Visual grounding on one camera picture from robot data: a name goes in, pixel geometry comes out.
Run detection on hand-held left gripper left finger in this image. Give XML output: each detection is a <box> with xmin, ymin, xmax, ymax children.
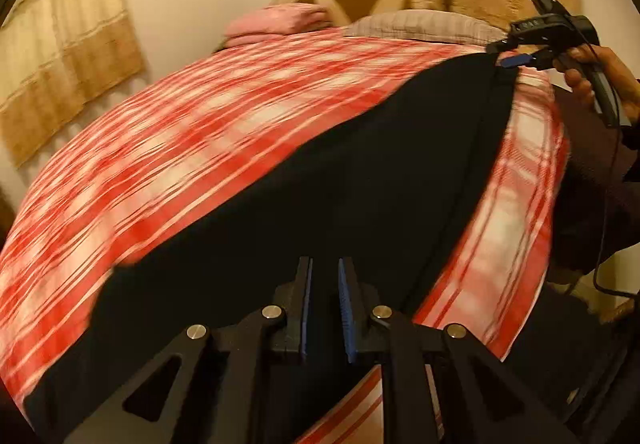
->
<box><xmin>65</xmin><ymin>256</ymin><xmax>314</xmax><ymax>444</ymax></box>

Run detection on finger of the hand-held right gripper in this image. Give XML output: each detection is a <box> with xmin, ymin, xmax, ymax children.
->
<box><xmin>485</xmin><ymin>38</ymin><xmax>523</xmax><ymax>56</ymax></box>
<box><xmin>499</xmin><ymin>49</ymin><xmax>555</xmax><ymax>72</ymax></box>

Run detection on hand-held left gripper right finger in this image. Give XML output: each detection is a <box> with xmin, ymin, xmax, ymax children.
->
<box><xmin>337</xmin><ymin>256</ymin><xmax>581</xmax><ymax>444</ymax></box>

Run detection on black pants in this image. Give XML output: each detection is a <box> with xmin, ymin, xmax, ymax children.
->
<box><xmin>22</xmin><ymin>51</ymin><xmax>518</xmax><ymax>444</ymax></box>

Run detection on person's right forearm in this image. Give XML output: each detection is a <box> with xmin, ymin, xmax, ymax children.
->
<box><xmin>550</xmin><ymin>84</ymin><xmax>640</xmax><ymax>276</ymax></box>

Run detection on person's right hand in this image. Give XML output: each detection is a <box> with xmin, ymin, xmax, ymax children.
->
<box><xmin>552</xmin><ymin>44</ymin><xmax>640</xmax><ymax>125</ymax></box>

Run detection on grey pillow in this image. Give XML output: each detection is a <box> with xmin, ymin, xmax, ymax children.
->
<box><xmin>344</xmin><ymin>9</ymin><xmax>507</xmax><ymax>46</ymax></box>

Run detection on person's dark clothing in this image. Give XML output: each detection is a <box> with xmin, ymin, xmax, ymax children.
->
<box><xmin>500</xmin><ymin>274</ymin><xmax>640</xmax><ymax>444</ymax></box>

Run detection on red plaid blanket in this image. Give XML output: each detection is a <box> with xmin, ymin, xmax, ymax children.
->
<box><xmin>0</xmin><ymin>29</ymin><xmax>572</xmax><ymax>444</ymax></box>

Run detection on pink pillow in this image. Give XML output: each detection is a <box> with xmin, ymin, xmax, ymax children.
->
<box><xmin>222</xmin><ymin>4</ymin><xmax>333</xmax><ymax>48</ymax></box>

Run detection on short beige curtain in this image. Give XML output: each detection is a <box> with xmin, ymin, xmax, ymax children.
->
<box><xmin>0</xmin><ymin>0</ymin><xmax>148</xmax><ymax>170</ymax></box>

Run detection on black cable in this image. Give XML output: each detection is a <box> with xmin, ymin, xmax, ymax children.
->
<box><xmin>592</xmin><ymin>31</ymin><xmax>640</xmax><ymax>297</ymax></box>

